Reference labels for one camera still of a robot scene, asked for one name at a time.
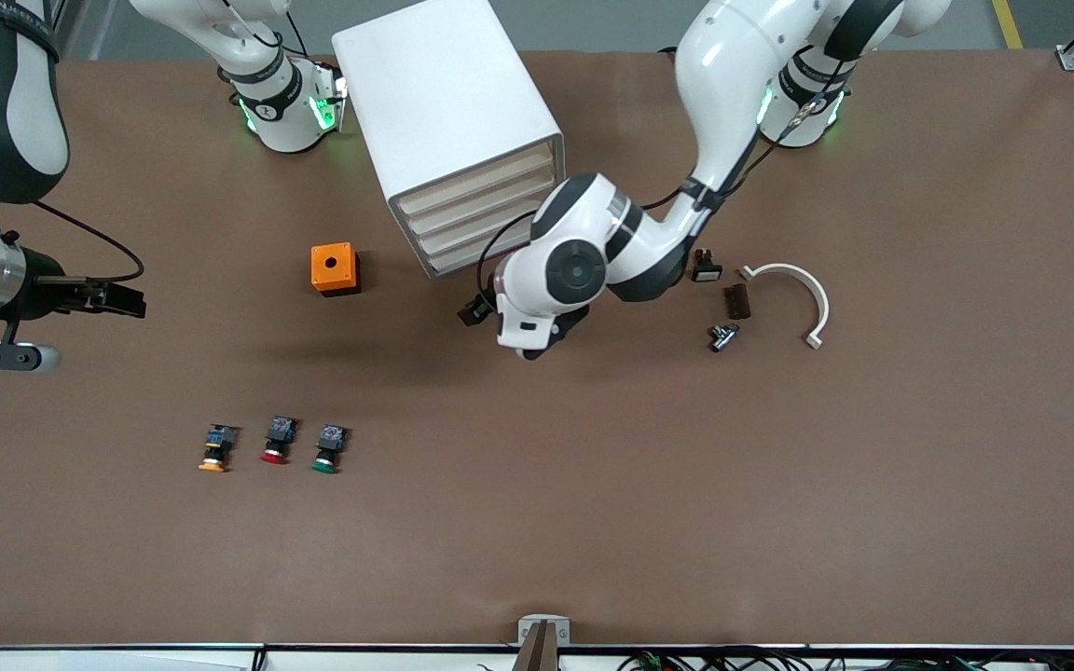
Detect lowest white cabinet drawer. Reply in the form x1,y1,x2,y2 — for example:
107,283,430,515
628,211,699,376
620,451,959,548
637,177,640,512
422,224,538,275

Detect green push button switch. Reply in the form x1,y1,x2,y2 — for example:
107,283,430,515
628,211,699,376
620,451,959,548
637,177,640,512
311,424,350,474

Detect brown table mat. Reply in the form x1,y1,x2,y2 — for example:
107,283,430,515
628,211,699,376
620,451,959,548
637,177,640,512
0,47,1074,649

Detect orange box with hole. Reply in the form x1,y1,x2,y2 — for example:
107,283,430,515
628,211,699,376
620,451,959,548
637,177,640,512
311,243,361,297

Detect yellow push button switch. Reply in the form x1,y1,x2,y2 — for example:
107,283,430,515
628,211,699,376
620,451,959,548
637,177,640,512
199,424,240,473

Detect red push button switch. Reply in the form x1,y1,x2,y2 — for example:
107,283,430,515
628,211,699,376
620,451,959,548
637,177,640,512
261,416,300,465

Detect white curved plastic bracket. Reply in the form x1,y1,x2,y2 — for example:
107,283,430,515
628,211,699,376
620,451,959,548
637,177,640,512
739,263,831,351

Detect white table edge rail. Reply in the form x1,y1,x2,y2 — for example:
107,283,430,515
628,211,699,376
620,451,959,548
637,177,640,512
0,643,1074,671

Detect black cable bundle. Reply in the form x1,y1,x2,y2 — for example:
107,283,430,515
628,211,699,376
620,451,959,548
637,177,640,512
616,648,1074,671

